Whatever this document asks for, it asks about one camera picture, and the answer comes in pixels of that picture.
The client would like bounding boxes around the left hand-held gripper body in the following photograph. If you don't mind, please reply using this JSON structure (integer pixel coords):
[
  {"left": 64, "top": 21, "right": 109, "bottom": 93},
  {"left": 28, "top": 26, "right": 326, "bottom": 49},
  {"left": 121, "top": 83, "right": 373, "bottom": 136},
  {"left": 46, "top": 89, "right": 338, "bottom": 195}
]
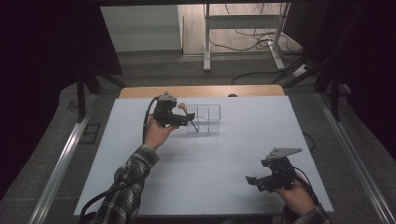
[{"left": 152, "top": 91, "right": 188, "bottom": 129}]

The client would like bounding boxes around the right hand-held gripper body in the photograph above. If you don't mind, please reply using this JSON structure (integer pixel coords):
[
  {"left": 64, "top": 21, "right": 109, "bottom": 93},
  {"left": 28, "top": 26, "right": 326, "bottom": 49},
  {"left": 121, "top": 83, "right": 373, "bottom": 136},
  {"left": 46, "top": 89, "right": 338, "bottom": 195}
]
[{"left": 257, "top": 147, "right": 304, "bottom": 193}]

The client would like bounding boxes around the person's left hand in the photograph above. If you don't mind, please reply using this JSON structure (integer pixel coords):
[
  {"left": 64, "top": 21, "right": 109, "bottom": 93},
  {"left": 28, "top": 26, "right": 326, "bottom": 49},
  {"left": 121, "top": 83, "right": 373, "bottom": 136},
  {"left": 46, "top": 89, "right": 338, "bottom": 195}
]
[{"left": 142, "top": 116, "right": 177, "bottom": 152}]

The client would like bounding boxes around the person's right hand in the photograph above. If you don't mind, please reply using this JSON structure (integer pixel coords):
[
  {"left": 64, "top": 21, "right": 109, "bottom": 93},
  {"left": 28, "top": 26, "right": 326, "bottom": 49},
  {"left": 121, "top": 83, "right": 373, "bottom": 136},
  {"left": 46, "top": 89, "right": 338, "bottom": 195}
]
[{"left": 273, "top": 173, "right": 318, "bottom": 217}]

